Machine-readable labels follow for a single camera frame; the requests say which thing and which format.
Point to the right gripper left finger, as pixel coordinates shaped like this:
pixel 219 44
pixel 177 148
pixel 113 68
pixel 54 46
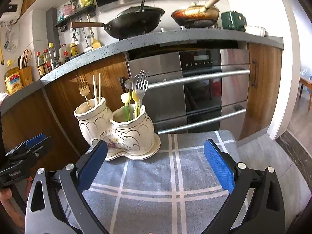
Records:
pixel 44 212

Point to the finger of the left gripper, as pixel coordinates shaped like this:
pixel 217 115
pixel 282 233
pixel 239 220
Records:
pixel 36 142

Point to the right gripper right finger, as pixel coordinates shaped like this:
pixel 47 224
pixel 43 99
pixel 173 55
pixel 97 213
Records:
pixel 266 212

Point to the silver fork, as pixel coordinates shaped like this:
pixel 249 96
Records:
pixel 143 84

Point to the wooden chopstick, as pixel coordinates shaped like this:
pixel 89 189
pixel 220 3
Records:
pixel 99 89

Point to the left hand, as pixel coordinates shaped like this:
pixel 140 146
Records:
pixel 17 218

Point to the yellow oil bottle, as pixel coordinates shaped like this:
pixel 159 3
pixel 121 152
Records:
pixel 12 78

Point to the wooden knife block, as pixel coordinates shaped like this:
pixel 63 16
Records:
pixel 25 70

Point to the dark sauce bottle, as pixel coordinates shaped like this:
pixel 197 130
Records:
pixel 40 65

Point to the white chopstick in holder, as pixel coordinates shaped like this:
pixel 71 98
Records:
pixel 95 91

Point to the white floral ceramic utensil holder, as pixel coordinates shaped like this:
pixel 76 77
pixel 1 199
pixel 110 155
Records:
pixel 134 139

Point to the grey plaid table cloth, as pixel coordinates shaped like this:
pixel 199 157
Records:
pixel 174 191

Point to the clear yellow cap bottle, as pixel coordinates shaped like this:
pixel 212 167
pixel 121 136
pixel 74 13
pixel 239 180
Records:
pixel 53 56

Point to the yellow green tulip utensil left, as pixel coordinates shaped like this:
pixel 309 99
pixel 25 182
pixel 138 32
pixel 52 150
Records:
pixel 126 98

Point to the yellow green tulip utensil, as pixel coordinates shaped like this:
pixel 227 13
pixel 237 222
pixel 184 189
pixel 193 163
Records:
pixel 137 103
pixel 126 98

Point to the yellow green tulip utensil right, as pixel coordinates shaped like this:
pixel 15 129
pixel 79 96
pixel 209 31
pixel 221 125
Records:
pixel 137 103

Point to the small silver decorative spoon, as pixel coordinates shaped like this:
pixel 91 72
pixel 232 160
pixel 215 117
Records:
pixel 129 84

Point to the yellow spatula hanging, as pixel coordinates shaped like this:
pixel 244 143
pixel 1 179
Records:
pixel 94 42

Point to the wooden dining table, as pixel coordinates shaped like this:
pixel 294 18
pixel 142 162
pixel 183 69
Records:
pixel 308 84

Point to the stainless steel oven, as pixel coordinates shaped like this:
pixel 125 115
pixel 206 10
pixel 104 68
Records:
pixel 195 90

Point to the grey speckled countertop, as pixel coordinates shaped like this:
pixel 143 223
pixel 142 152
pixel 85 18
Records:
pixel 166 38

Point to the white bowl on counter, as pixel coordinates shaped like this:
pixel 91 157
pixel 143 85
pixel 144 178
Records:
pixel 254 30

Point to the green appliance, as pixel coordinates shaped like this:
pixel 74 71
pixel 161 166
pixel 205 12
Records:
pixel 233 20

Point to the copper frying pan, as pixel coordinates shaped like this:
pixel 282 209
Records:
pixel 197 16

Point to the wall shelf with jars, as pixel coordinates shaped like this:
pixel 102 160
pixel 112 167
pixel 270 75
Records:
pixel 74 9

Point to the black wok with wooden handle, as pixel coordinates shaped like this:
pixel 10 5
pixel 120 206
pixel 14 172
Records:
pixel 135 21

